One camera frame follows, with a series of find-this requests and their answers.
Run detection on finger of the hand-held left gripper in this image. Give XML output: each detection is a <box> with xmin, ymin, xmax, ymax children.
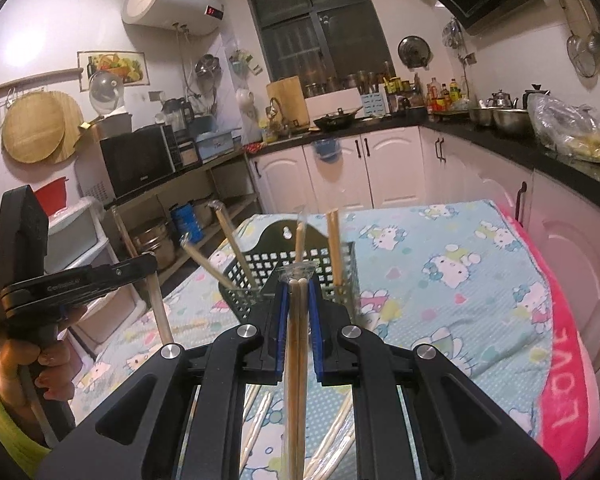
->
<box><xmin>94</xmin><ymin>254</ymin><xmax>159</xmax><ymax>287</ymax></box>
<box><xmin>60</xmin><ymin>273</ymin><xmax>152</xmax><ymax>327</ymax></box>

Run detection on hanging steel bowls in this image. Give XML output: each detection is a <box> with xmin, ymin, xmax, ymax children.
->
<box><xmin>195</xmin><ymin>54</ymin><xmax>222</xmax><ymax>81</ymax></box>

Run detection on fruit wall poster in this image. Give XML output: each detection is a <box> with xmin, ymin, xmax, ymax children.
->
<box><xmin>77</xmin><ymin>50</ymin><xmax>148</xmax><ymax>92</ymax></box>

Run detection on round bamboo tray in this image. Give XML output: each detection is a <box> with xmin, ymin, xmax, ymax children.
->
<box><xmin>1</xmin><ymin>91</ymin><xmax>66</xmax><ymax>163</ymax></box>

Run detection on metal kitchen faucet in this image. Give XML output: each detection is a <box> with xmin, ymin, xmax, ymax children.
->
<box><xmin>267</xmin><ymin>99</ymin><xmax>291</xmax><ymax>133</ymax></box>

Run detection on hanging metal utensil bunch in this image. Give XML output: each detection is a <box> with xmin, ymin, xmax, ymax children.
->
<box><xmin>442</xmin><ymin>16</ymin><xmax>466</xmax><ymax>52</ymax></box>

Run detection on blue hanging bag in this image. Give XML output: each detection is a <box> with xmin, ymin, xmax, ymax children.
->
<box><xmin>312</xmin><ymin>137</ymin><xmax>340</xmax><ymax>163</ymax></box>

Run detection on white water heater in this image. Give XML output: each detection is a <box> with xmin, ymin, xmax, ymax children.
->
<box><xmin>121</xmin><ymin>0</ymin><xmax>226</xmax><ymax>38</ymax></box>

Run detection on black microwave oven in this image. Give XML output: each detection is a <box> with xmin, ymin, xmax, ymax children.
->
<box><xmin>75</xmin><ymin>124</ymin><xmax>177</xmax><ymax>201</ymax></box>

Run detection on blue cartoon cat blanket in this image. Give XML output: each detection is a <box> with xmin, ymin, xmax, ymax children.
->
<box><xmin>72</xmin><ymin>200</ymin><xmax>553</xmax><ymax>480</ymax></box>

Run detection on dark kettle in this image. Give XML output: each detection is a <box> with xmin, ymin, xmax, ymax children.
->
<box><xmin>522</xmin><ymin>85</ymin><xmax>551</xmax><ymax>111</ymax></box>

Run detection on dark framed window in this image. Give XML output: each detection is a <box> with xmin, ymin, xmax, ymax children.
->
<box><xmin>242</xmin><ymin>0</ymin><xmax>398</xmax><ymax>96</ymax></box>

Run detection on hanging glass pot lid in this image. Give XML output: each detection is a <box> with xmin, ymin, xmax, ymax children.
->
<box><xmin>87</xmin><ymin>71</ymin><xmax>126</xmax><ymax>115</ymax></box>

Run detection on dark hanging pot lid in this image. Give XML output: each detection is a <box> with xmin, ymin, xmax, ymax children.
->
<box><xmin>398</xmin><ymin>36</ymin><xmax>432</xmax><ymax>68</ymax></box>

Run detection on wire mesh strainer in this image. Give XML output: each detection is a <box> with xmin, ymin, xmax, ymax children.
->
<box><xmin>565</xmin><ymin>0</ymin><xmax>600</xmax><ymax>79</ymax></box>

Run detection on steel teapot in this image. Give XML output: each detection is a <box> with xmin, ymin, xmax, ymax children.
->
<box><xmin>487</xmin><ymin>90</ymin><xmax>518</xmax><ymax>110</ymax></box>

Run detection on person's left hand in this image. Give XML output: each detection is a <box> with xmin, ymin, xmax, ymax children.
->
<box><xmin>0</xmin><ymin>327</ymin><xmax>76</xmax><ymax>443</ymax></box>

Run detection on round wooden board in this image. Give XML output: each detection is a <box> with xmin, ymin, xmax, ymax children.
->
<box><xmin>45</xmin><ymin>91</ymin><xmax>86</xmax><ymax>165</ymax></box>

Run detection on blue tin can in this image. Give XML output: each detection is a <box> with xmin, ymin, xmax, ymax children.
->
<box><xmin>170</xmin><ymin>202</ymin><xmax>204</xmax><ymax>243</ymax></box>

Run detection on small steel pot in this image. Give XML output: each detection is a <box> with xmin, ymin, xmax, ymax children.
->
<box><xmin>192</xmin><ymin>199</ymin><xmax>216</xmax><ymax>226</ymax></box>

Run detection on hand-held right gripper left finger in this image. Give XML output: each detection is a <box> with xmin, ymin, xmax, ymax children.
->
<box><xmin>35</xmin><ymin>280</ymin><xmax>291</xmax><ymax>480</ymax></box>

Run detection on person's left forearm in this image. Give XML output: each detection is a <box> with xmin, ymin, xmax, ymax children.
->
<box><xmin>0</xmin><ymin>357</ymin><xmax>51</xmax><ymax>478</ymax></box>

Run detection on dark blender jug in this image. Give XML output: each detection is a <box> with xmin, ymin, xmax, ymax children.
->
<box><xmin>161</xmin><ymin>97</ymin><xmax>193</xmax><ymax>133</ymax></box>

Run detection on grey pot with gold handle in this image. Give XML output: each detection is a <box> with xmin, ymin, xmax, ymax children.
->
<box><xmin>80</xmin><ymin>112</ymin><xmax>133</xmax><ymax>141</ymax></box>

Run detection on cluster of condiment bottles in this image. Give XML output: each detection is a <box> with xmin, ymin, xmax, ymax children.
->
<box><xmin>425</xmin><ymin>76</ymin><xmax>473</xmax><ymax>113</ymax></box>

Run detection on grey perforated utensil holder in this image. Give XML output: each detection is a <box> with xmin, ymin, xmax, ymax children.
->
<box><xmin>219</xmin><ymin>220</ymin><xmax>360</xmax><ymax>326</ymax></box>

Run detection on small spice rack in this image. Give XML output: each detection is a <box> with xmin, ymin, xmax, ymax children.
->
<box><xmin>385</xmin><ymin>76</ymin><xmax>426</xmax><ymax>110</ymax></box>

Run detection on wooden cutting board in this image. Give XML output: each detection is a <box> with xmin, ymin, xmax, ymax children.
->
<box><xmin>266</xmin><ymin>76</ymin><xmax>311</xmax><ymax>128</ymax></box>

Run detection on black kitchen countertop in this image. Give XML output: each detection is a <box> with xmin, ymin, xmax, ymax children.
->
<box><xmin>245</xmin><ymin>107</ymin><xmax>600</xmax><ymax>211</ymax></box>

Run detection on wooden rolling pin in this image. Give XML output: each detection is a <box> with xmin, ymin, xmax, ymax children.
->
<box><xmin>0</xmin><ymin>67</ymin><xmax>84</xmax><ymax>98</ymax></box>

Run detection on black wok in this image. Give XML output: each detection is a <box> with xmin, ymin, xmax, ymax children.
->
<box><xmin>312</xmin><ymin>105</ymin><xmax>365</xmax><ymax>131</ymax></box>

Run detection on red plastic basin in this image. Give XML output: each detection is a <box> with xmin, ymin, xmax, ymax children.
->
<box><xmin>32</xmin><ymin>176</ymin><xmax>70</xmax><ymax>216</ymax></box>

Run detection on blue white knife block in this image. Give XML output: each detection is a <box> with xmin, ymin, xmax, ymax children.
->
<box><xmin>359</xmin><ymin>92</ymin><xmax>388</xmax><ymax>117</ymax></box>

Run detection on large steel pot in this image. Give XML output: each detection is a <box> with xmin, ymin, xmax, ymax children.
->
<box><xmin>130</xmin><ymin>217</ymin><xmax>176</xmax><ymax>271</ymax></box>

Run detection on steel bowl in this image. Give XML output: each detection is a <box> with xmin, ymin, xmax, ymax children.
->
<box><xmin>467</xmin><ymin>105</ymin><xmax>496</xmax><ymax>126</ymax></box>
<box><xmin>492</xmin><ymin>107</ymin><xmax>531</xmax><ymax>136</ymax></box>

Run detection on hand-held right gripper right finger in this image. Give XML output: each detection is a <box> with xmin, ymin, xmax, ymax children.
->
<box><xmin>307</xmin><ymin>282</ymin><xmax>556</xmax><ymax>480</ymax></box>

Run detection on pink plush blanket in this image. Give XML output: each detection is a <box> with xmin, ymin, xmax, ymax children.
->
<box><xmin>495</xmin><ymin>202</ymin><xmax>600</xmax><ymax>453</ymax></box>

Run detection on row of glass jars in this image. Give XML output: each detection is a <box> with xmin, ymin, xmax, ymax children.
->
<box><xmin>305</xmin><ymin>71</ymin><xmax>396</xmax><ymax>98</ymax></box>

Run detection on wooden shelf rack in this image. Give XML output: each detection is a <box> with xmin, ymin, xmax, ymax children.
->
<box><xmin>107</xmin><ymin>147</ymin><xmax>263</xmax><ymax>286</ymax></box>

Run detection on white plastic drawer unit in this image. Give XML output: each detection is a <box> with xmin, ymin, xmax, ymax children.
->
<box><xmin>45</xmin><ymin>195</ymin><xmax>146</xmax><ymax>346</ymax></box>

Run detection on small wall-mounted holder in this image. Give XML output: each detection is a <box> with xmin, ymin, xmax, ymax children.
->
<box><xmin>230</xmin><ymin>49</ymin><xmax>262</xmax><ymax>77</ymax></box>

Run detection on clear plastic bag yellow contents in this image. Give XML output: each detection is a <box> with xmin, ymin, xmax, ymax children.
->
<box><xmin>527</xmin><ymin>95</ymin><xmax>600</xmax><ymax>165</ymax></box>

